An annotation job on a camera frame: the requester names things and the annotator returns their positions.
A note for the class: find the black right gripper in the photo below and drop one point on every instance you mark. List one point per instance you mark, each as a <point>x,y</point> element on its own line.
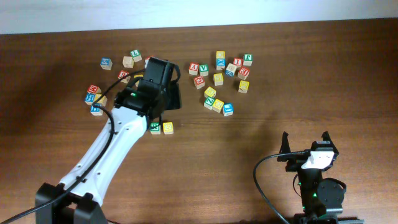
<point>296,161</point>

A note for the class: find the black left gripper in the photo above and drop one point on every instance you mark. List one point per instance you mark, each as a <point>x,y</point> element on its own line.
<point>176,98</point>

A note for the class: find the yellow S wooden block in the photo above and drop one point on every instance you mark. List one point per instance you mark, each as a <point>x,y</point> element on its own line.
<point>168,127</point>

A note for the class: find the green R wooden block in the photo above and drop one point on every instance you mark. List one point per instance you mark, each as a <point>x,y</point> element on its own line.
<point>155,128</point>

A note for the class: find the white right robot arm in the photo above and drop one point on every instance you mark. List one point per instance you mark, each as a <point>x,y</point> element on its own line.
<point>322,198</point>

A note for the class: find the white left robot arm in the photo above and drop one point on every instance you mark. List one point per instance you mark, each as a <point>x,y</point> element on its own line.
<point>79,195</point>

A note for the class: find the red Q wooden block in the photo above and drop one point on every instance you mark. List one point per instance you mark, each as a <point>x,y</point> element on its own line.
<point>199,82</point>

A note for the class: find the green Z wooden block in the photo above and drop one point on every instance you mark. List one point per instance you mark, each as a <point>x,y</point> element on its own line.
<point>209,102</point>

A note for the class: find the yellow W wooden block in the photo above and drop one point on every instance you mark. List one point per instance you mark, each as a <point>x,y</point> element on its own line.
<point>210,92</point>

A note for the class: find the red Y wooden block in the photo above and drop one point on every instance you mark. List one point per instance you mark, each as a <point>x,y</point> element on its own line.
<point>193,69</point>

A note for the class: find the yellow wooden block X side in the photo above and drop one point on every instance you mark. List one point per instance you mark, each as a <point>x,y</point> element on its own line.
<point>138,77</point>

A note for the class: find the yellow G wooden block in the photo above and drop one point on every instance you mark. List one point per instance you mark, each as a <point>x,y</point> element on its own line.
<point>217,105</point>

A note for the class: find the green V wooden block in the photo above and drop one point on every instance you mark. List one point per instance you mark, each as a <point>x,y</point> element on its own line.
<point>203,69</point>

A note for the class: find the yellow centre wooden block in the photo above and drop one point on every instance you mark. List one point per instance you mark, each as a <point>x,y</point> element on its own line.
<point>218,79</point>

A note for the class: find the blue U wooden block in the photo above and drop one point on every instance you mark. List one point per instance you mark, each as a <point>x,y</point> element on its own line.
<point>228,109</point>

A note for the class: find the red 6 wooden block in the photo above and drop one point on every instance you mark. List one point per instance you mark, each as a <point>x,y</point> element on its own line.
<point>124,76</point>

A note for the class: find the green L wooden block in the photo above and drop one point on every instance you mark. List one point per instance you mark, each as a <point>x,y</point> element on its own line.
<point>136,55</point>

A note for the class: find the blue X wooden block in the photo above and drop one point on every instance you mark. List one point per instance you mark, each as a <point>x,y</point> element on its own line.
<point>220,63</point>

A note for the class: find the plain picture wooden block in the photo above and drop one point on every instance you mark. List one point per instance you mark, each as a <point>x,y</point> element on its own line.
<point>128,62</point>

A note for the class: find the blue tilted wooden block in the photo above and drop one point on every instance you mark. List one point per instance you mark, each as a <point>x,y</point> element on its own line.
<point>230,70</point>

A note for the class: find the yellow top stacked block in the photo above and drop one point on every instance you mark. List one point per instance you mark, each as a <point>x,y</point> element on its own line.
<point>220,54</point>

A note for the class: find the yellow O wooden block left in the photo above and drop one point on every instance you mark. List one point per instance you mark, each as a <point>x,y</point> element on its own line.
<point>100,99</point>

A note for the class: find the yellow right wooden block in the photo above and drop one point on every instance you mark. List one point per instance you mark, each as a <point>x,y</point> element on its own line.
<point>243,86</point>

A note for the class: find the red E wooden block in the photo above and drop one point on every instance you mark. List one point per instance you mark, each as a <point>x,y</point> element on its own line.
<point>243,73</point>

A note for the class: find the red I wooden block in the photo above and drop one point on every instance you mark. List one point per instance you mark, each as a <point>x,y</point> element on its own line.
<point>238,62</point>

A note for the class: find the blue 5 wooden block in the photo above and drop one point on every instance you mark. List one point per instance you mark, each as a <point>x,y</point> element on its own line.
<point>106,63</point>

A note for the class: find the blue H wooden block front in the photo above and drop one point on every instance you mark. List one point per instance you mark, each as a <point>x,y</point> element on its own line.
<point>96,111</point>

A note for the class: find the blue h wooden block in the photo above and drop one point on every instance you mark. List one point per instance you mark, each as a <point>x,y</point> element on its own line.
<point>89,98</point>
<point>96,111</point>

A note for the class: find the red M wooden block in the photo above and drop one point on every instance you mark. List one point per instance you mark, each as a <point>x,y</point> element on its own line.
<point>94,89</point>

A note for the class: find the blue H wooden block back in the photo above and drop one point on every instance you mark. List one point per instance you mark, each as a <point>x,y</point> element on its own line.
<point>89,98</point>

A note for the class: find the green J wooden block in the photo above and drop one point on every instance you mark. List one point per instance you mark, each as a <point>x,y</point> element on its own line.
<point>247,59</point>

